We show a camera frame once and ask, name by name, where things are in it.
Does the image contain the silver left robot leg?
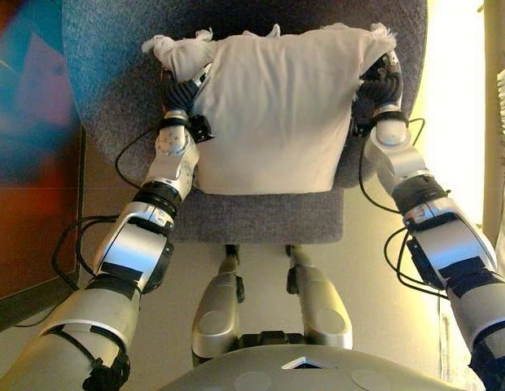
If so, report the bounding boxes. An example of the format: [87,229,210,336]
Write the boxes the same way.
[191,244,246,364]

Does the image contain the dark left robot hand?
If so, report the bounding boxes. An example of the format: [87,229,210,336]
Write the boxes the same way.
[160,64,215,120]

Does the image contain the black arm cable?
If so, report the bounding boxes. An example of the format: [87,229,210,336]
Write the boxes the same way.
[358,117,450,301]
[51,125,165,291]

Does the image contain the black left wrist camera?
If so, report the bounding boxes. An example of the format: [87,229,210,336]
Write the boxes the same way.
[188,114,215,144]

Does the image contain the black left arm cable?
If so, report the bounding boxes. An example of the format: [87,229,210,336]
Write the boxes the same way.
[51,125,165,291]

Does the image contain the black floor cable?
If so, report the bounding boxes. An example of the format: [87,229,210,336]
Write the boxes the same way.
[14,301,70,329]

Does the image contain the white fringed cushion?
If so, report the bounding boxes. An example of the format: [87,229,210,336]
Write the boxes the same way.
[141,22,398,196]

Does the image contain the silver right robot leg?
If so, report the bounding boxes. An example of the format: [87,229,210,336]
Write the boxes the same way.
[286,244,354,351]

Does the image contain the silver robot leg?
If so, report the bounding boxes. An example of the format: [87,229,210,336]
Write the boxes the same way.
[191,244,246,364]
[286,244,354,351]

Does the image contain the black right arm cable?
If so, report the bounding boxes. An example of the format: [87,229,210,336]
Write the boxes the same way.
[358,117,450,301]

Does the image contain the grey robot torso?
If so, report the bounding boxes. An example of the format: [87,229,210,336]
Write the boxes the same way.
[158,330,461,391]

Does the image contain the dark right robot hand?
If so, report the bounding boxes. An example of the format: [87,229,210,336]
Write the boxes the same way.
[353,50,404,124]

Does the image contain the grey fabric tub armchair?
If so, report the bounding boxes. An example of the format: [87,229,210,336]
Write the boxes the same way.
[63,0,428,246]

